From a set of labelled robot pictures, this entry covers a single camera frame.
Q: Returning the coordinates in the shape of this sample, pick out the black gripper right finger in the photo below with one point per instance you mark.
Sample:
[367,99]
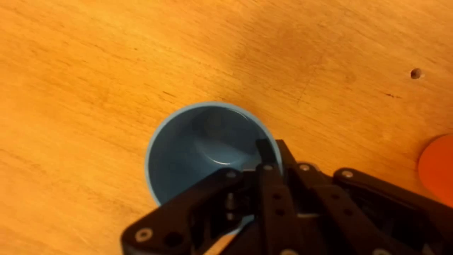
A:
[359,212]

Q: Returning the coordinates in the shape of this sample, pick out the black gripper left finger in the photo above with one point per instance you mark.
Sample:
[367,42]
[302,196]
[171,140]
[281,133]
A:
[207,206]

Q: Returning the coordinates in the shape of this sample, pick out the blue plastic cup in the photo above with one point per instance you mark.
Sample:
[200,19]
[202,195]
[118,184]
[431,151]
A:
[203,145]

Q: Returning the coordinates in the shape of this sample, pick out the orange plastic cup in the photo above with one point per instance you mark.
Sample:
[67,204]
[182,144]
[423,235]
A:
[440,170]

